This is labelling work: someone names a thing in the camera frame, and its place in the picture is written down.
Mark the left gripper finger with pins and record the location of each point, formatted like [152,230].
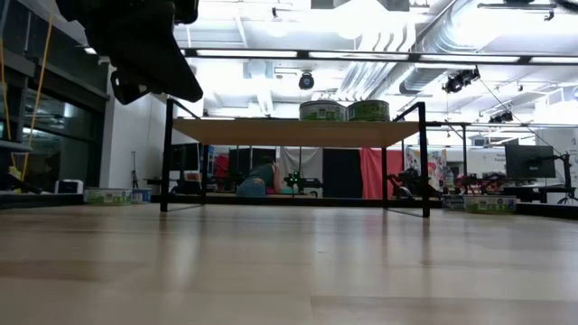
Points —
[167,67]

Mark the green white tuna can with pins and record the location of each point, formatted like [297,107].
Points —
[107,197]
[321,112]
[490,205]

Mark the dark green tuna can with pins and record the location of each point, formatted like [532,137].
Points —
[368,111]

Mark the black background robot arm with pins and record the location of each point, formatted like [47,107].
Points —
[408,182]

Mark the wooden shelf with black legs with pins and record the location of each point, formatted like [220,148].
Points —
[293,133]

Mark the black computer monitor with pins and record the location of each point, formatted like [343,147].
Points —
[530,162]
[187,158]

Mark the thin black tripod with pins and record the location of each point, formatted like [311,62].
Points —
[134,171]

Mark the black partition panel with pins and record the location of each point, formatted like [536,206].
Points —
[341,173]
[239,158]

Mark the round black spotlight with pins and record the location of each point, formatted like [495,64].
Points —
[306,81]

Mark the person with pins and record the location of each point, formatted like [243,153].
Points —
[257,180]

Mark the small white appliance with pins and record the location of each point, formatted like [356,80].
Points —
[69,186]

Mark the dark metal rack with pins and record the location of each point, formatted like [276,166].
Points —
[13,145]

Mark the white hanging sheet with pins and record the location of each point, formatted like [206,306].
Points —
[311,160]

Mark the background robot with green light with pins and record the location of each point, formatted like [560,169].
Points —
[300,182]

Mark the red curtain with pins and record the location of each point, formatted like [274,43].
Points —
[372,173]

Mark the colourful poster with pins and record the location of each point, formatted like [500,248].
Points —
[435,162]

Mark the black ceiling spotlight cluster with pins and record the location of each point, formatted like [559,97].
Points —
[458,81]

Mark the black background desk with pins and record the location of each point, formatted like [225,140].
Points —
[528,192]

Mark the black table edge rail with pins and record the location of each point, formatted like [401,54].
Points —
[27,201]

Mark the black background table frame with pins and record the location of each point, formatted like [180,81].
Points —
[465,158]

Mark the black ceiling light rail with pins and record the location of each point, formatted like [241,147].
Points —
[524,59]

